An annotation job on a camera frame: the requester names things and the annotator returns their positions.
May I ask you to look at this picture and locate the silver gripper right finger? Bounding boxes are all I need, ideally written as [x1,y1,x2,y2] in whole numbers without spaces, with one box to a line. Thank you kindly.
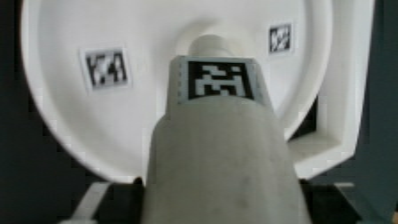
[334,182,386,224]

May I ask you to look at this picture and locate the white round table top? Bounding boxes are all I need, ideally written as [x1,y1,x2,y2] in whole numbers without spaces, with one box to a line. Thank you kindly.
[22,0,334,183]

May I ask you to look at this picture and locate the white cylindrical table leg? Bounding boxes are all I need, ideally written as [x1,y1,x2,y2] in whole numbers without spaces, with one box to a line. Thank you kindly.
[142,35,313,224]

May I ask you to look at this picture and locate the white right fence block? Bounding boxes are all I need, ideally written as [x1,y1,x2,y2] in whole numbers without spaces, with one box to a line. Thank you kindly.
[290,0,377,179]

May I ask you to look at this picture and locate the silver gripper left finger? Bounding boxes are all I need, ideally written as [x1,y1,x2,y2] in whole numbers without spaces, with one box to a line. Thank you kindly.
[57,182,110,224]

